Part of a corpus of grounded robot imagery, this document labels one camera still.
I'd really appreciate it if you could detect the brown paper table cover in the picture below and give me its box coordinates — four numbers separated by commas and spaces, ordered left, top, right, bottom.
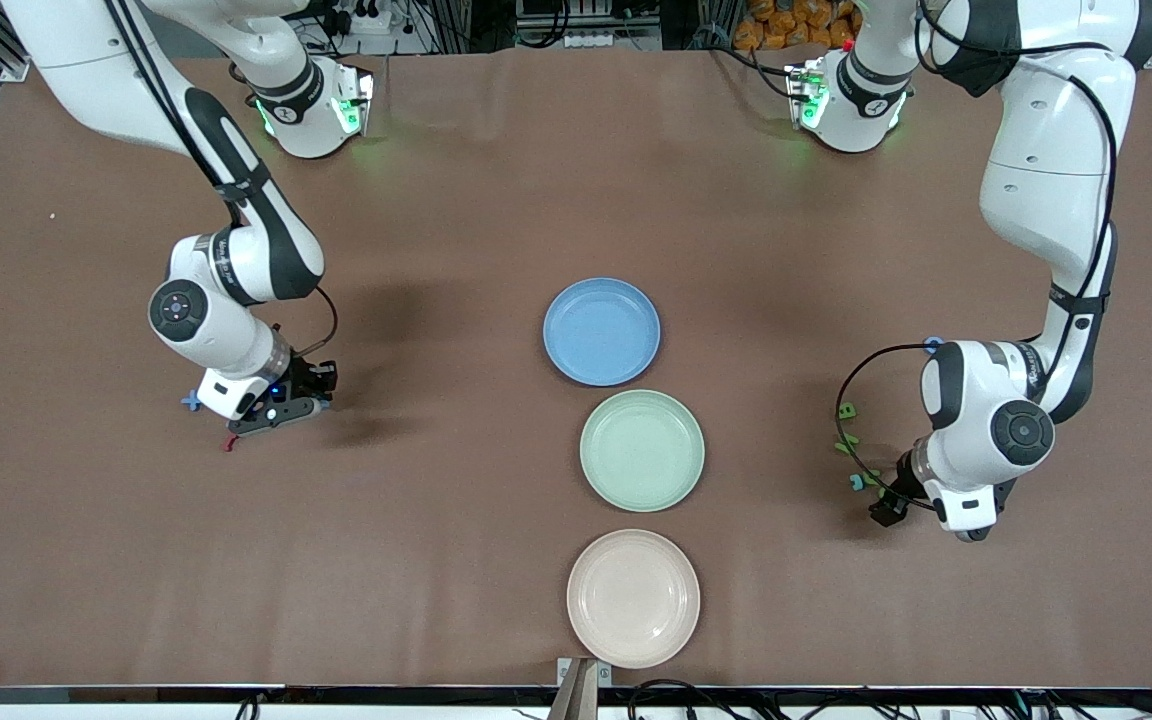
0, 45, 1152, 689

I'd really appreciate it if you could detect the green round plate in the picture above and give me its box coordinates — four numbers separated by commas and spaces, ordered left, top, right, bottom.
580, 389, 706, 513

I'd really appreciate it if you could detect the beige round plate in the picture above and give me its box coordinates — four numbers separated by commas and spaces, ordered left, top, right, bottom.
566, 529, 702, 669

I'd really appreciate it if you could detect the blue round plate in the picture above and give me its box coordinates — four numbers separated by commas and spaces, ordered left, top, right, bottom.
543, 277, 662, 387

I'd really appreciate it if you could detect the orange objects pile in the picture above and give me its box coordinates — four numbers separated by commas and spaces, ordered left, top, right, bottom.
734, 0, 862, 51

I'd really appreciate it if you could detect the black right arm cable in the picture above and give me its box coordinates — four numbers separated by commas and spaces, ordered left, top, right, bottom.
104, 0, 340, 359

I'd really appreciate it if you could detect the black looped floor cable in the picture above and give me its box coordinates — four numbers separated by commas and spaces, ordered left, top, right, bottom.
626, 678, 737, 720

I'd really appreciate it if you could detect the metal table edge bracket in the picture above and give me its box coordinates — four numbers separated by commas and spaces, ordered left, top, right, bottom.
556, 657, 613, 720

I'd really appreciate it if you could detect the black base cable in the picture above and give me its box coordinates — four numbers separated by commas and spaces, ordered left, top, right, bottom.
706, 25, 799, 101

